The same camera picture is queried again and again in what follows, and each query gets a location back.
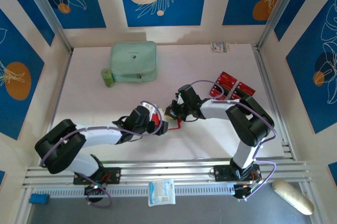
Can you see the mint green zip pouch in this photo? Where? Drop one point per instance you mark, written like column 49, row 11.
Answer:
column 133, row 58

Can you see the black base controller box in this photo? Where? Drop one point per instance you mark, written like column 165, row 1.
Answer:
column 94, row 189
column 241, row 191

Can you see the white blue wipes packet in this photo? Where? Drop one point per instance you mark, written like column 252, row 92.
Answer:
column 162, row 192

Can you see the long aluminium mounting rail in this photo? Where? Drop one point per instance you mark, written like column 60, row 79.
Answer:
column 171, row 172

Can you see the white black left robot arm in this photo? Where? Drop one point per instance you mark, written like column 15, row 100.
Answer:
column 100, row 135

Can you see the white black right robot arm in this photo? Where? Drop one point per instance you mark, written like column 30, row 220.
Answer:
column 216, row 109

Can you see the aluminium side rail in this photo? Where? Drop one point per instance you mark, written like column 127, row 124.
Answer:
column 272, row 89
column 61, row 87

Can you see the blue plastic block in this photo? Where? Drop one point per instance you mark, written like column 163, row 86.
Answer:
column 39, row 199

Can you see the red snack packet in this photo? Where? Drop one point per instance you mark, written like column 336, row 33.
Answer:
column 246, row 88

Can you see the red card holder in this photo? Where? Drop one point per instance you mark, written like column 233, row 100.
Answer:
column 156, row 120

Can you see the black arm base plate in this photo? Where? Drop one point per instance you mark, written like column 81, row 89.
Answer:
column 220, row 172
column 114, row 175

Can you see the green cylinder roll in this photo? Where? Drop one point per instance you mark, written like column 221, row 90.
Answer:
column 107, row 77

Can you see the aluminium frame post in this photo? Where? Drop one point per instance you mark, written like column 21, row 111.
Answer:
column 281, row 10
column 44, row 8

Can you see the small printed paper packet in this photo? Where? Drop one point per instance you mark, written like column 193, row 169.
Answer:
column 219, row 47

